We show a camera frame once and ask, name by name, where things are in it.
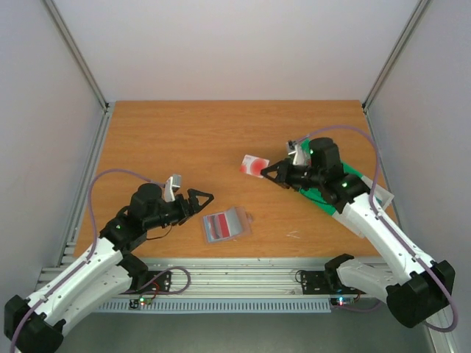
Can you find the right controller board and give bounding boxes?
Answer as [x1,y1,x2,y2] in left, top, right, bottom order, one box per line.
[330,296,357,307]

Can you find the aluminium corner post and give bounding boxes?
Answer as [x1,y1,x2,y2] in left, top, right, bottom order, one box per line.
[361,0,432,115]
[41,0,110,112]

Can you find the green bin far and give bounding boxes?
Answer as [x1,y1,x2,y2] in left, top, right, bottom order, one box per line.
[297,139,336,215]

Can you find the green bin middle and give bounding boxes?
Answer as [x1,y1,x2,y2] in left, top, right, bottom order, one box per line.
[341,162,362,188]

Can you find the controller board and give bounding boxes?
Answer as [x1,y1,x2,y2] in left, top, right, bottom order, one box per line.
[129,297,153,310]
[330,296,357,307]

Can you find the aluminium corner post left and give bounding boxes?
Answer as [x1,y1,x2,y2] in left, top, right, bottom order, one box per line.
[41,0,110,112]

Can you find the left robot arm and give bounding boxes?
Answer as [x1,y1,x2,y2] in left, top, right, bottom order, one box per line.
[4,183,214,352]

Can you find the left controller board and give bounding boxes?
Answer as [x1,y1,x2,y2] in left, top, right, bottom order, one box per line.
[129,297,153,310]

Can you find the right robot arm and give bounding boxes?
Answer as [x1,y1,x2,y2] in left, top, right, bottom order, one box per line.
[261,138,456,328]

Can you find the red white credit card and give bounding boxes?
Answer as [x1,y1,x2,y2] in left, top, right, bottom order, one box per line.
[239,154,269,178]

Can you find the green bin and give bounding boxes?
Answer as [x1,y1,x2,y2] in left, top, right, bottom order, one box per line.
[297,139,336,215]
[341,162,362,188]

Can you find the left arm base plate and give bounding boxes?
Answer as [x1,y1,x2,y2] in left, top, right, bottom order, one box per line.
[124,271,172,294]

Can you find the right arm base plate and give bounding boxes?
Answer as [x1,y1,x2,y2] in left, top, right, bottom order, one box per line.
[294,270,364,296]

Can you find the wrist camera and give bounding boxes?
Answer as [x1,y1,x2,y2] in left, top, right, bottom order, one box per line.
[163,174,182,202]
[286,140,307,165]

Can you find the white translucent bin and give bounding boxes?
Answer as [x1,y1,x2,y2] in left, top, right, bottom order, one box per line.
[361,175,394,210]

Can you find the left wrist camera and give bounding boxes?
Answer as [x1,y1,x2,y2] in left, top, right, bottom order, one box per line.
[163,174,182,202]

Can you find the red grey card in holder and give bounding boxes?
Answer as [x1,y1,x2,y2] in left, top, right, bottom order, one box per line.
[203,213,230,242]

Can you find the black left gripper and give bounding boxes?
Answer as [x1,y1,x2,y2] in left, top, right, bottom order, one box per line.
[145,190,215,230]

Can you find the grey slotted cable duct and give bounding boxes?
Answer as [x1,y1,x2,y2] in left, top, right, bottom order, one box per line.
[96,298,331,315]

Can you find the aluminium corner post right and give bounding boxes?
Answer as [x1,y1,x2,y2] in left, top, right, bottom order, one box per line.
[361,0,432,115]

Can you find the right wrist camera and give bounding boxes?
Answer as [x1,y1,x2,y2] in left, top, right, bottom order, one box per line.
[286,140,307,165]

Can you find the aluminium table edge rail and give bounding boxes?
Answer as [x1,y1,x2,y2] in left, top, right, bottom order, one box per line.
[40,257,387,299]

